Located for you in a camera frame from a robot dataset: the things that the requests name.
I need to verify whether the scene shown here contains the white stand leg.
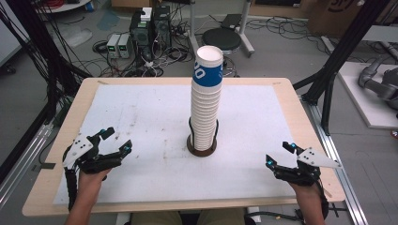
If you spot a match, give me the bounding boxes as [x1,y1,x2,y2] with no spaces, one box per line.
[237,0,256,58]
[187,0,202,58]

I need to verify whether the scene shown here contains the stack of white paper cups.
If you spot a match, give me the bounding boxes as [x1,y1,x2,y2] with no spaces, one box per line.
[190,82,221,152]

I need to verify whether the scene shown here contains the tangle of floor cables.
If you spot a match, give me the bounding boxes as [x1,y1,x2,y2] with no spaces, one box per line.
[90,39,195,78]

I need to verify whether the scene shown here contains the black frame post with cables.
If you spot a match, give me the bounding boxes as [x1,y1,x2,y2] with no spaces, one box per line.
[0,0,92,126]

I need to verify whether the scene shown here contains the white table mat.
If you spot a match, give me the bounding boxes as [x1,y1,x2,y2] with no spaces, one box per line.
[53,83,297,205]

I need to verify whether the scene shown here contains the clear plastic bag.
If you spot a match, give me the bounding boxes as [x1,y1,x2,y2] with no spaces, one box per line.
[51,24,94,48]

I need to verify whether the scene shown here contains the grey power supply unit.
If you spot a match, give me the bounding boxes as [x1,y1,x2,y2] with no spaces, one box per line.
[106,33,121,59]
[117,33,134,59]

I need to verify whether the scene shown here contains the cardboard box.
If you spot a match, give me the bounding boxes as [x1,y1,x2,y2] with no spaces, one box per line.
[308,0,398,39]

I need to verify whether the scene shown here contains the small white box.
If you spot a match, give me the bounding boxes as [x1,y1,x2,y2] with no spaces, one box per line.
[140,7,153,23]

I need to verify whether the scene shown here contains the white platform board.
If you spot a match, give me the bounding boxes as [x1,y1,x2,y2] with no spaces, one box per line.
[337,61,398,129]

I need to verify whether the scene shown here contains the black tape strip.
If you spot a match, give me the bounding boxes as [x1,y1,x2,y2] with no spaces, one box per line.
[32,162,56,173]

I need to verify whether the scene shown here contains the person's left hand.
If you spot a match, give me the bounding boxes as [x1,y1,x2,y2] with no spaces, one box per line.
[76,167,113,202]

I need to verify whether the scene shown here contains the brown cup holder black prongs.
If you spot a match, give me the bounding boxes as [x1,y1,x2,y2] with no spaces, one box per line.
[186,116,220,158]

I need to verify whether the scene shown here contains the teal sheet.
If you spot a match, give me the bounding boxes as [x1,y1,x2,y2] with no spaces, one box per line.
[96,8,121,32]

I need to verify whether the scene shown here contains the aluminium rail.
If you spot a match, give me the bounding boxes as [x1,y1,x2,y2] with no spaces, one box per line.
[0,123,54,208]
[299,95,370,225]

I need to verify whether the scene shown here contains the round white table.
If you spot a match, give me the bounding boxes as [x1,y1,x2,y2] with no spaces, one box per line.
[36,0,92,14]

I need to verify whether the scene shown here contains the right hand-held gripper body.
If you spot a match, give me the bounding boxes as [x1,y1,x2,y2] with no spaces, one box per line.
[274,147,343,188]

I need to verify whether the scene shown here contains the black frame post with brace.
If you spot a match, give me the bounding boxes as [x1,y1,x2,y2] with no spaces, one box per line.
[292,0,392,136]

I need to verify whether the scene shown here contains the person's right hand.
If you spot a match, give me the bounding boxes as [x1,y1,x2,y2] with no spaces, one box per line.
[289,181,324,209]

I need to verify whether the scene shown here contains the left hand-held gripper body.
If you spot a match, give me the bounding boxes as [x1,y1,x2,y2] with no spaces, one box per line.
[61,130,124,175]

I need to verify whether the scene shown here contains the black computer tower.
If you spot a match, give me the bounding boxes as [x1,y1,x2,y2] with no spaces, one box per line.
[129,10,154,58]
[152,5,173,50]

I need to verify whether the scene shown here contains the black cable under table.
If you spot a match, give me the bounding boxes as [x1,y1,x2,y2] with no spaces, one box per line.
[245,210,303,224]

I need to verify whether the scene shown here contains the black sleeved gripper cable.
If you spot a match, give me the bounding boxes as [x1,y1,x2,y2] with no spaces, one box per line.
[62,144,79,212]
[314,178,330,221]

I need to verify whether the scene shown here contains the flat black pad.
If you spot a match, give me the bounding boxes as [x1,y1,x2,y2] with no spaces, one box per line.
[220,13,242,31]

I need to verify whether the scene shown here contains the person's khaki pants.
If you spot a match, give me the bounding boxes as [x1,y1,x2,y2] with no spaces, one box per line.
[130,207,252,225]

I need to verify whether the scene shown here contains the black floor cables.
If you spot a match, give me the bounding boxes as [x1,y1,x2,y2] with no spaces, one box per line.
[247,15,333,58]

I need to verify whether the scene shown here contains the black frame bar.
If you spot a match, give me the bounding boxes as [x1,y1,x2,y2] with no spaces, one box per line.
[0,102,53,184]

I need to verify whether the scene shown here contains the black round stool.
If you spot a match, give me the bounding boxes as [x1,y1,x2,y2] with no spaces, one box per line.
[201,27,242,53]

